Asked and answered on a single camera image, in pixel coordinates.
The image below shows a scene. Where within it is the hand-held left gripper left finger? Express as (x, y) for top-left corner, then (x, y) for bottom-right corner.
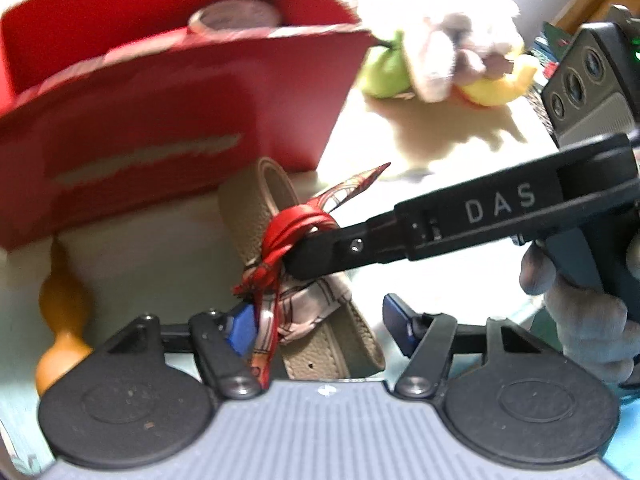
(94, 305), (262, 402)

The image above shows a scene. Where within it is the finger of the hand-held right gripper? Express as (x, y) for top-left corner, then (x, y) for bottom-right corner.
(282, 207), (416, 281)

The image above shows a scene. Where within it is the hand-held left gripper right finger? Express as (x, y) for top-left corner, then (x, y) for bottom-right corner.
(382, 293), (565, 399)

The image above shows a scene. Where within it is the red patterned silk scarf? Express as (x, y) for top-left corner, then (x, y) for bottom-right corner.
(232, 162), (392, 392)

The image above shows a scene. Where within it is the beige leather belt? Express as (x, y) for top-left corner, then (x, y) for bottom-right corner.
(217, 156), (387, 381)

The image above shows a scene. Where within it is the red cardboard box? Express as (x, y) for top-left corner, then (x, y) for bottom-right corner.
(0, 0), (377, 252)

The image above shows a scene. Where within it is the clear printed tape roll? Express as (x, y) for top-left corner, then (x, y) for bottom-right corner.
(187, 0), (282, 36)

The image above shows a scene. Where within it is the person's right hand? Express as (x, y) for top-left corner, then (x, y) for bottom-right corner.
(520, 241), (630, 386)

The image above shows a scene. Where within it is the yellow plush toy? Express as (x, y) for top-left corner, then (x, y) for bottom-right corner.
(457, 40), (542, 109)

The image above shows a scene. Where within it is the orange wooden gourd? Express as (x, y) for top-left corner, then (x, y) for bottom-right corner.
(34, 237), (97, 397)

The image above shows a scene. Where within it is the green plush toy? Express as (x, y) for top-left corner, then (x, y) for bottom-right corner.
(357, 29), (417, 100)

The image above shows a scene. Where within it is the pink white plush toy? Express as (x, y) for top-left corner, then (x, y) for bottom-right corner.
(402, 0), (522, 105)

